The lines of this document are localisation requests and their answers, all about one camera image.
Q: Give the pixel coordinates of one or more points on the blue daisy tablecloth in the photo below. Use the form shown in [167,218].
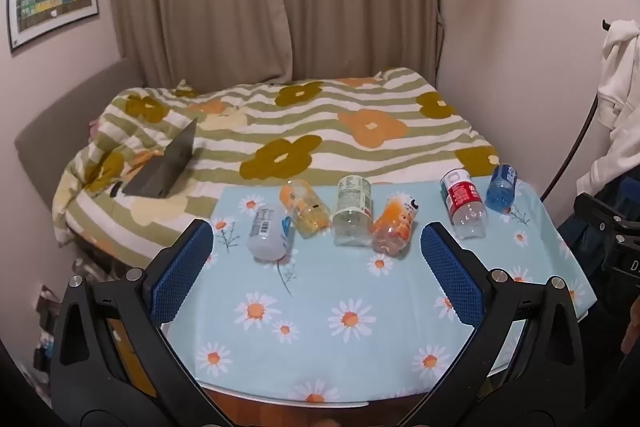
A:
[340,287]

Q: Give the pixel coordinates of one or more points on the yellow plastic bottle orange label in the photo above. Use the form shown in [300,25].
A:
[307,209]

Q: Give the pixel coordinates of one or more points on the blue plastic bottle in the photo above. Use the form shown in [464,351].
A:
[501,189]

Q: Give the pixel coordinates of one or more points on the grey bed headboard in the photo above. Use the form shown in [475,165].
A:
[60,127]

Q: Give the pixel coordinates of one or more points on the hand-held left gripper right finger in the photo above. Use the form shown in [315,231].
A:
[452,277]

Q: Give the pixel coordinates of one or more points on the black curved rod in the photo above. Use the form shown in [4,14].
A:
[575,147]

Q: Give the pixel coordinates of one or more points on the clutter pile beside bed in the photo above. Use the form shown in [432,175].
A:
[47,322]

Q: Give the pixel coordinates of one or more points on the red label plastic bottle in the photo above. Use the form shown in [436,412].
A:
[462,202]

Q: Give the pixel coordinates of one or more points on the clear bottle green white label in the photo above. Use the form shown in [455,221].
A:
[352,207]

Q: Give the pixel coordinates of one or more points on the person's right hand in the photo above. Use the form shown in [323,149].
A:
[631,332]

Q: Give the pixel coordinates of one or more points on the striped floral blanket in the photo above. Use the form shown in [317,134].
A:
[300,127]

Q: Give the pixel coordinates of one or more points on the white hanging garment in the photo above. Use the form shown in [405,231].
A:
[620,107]

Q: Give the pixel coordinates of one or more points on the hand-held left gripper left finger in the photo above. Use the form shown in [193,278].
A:
[182,272]

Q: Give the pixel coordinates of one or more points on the grey label plastic bottle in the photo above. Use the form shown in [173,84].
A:
[270,232]

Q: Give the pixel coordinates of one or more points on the grey laptop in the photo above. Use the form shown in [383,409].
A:
[160,172]

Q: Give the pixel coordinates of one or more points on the dark blue cloth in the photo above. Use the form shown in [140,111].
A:
[582,239]

